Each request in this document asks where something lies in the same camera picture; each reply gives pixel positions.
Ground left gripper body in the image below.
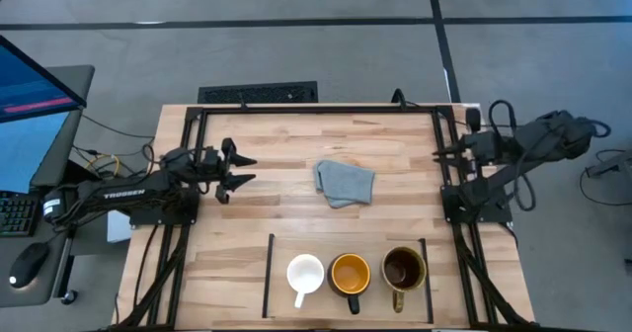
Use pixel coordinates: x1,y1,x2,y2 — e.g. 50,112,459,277
197,137,238,205

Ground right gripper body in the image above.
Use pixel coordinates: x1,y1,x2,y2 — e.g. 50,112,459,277
461,107,510,175

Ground grey cloth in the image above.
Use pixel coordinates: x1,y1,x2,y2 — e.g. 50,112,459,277
313,159,376,209

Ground white mug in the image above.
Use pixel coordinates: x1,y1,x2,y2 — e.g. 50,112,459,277
285,253,326,309

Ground large olive glazed mug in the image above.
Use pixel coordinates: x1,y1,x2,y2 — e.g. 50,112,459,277
380,245,428,314

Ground black mug orange inside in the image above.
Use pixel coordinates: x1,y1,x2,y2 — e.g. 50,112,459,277
327,252,372,316

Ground wooden shelf black legs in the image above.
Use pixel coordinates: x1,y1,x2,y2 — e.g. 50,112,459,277
261,232,435,324

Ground white box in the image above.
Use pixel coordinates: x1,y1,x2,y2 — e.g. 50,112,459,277
107,207,133,244

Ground black floor stand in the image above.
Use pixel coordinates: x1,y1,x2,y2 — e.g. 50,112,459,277
585,146,632,180

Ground grey desk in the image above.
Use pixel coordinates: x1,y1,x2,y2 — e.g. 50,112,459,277
0,64,96,308

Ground monitor light blue screen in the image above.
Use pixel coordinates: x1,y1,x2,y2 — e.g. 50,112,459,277
0,108,84,195

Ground monitor dark blue screen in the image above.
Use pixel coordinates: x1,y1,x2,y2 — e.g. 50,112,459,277
0,34,89,125

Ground backlit black keyboard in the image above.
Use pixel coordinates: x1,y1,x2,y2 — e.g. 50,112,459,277
0,191,40,238

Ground black computer mouse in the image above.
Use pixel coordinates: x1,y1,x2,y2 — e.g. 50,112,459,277
8,241,50,290

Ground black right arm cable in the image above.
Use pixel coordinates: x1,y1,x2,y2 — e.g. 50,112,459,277
391,88,613,212

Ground black aluminium table frame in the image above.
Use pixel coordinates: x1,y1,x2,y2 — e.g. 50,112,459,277
106,103,539,332

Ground yellow cable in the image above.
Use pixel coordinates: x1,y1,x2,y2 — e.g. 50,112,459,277
86,153,121,181

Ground black floor cable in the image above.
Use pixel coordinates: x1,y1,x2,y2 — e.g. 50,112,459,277
71,113,155,185
579,148,632,208

